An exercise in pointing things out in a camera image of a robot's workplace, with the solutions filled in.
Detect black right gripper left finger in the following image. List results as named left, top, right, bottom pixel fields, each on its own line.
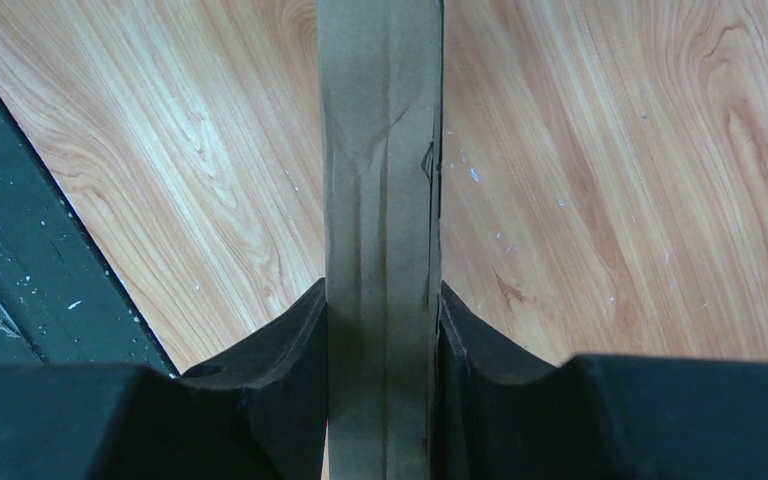
left=0, top=280, right=328, bottom=479

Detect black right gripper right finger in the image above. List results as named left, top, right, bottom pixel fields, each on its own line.
left=434, top=287, right=768, bottom=479

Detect brown cardboard box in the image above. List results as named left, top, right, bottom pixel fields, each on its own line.
left=316, top=1, right=444, bottom=479

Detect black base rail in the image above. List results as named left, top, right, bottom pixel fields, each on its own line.
left=0, top=98, right=177, bottom=376

